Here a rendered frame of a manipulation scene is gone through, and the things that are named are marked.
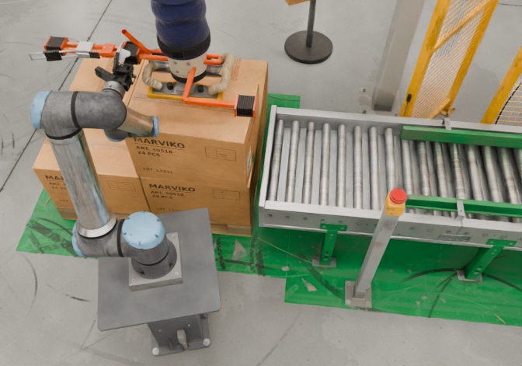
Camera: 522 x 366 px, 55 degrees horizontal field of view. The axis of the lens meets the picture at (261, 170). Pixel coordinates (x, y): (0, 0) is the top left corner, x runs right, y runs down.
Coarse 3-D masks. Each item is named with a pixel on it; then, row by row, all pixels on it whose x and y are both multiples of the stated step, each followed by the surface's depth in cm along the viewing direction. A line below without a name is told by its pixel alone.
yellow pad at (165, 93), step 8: (152, 88) 224; (168, 88) 222; (200, 88) 220; (152, 96) 222; (160, 96) 222; (168, 96) 221; (176, 96) 221; (192, 96) 221; (200, 96) 220; (208, 96) 220; (216, 96) 220
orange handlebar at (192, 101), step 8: (64, 48) 222; (72, 48) 222; (96, 48) 224; (104, 48) 221; (112, 48) 221; (104, 56) 222; (112, 56) 221; (144, 56) 219; (152, 56) 219; (160, 56) 219; (208, 56) 219; (216, 56) 219; (216, 64) 217; (192, 72) 213; (192, 80) 211; (184, 96) 204; (192, 104) 204; (200, 104) 203; (208, 104) 203; (216, 104) 202; (224, 104) 202; (232, 104) 202
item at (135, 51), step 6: (126, 42) 222; (132, 42) 222; (126, 48) 221; (132, 48) 221; (138, 48) 219; (132, 54) 218; (138, 54) 218; (126, 60) 220; (132, 60) 220; (138, 60) 219
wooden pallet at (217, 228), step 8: (264, 128) 342; (256, 184) 314; (64, 208) 303; (72, 208) 302; (64, 216) 311; (72, 216) 310; (120, 216) 313; (128, 216) 313; (216, 224) 310; (224, 224) 297; (232, 224) 296; (240, 224) 296; (216, 232) 307; (224, 232) 306; (232, 232) 305; (240, 232) 304; (248, 232) 303
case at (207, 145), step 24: (144, 96) 247; (168, 120) 237; (192, 120) 237; (216, 120) 237; (240, 120) 237; (144, 144) 243; (168, 144) 240; (192, 144) 236; (216, 144) 233; (240, 144) 230; (144, 168) 260; (168, 168) 256; (192, 168) 252; (216, 168) 249; (240, 168) 245
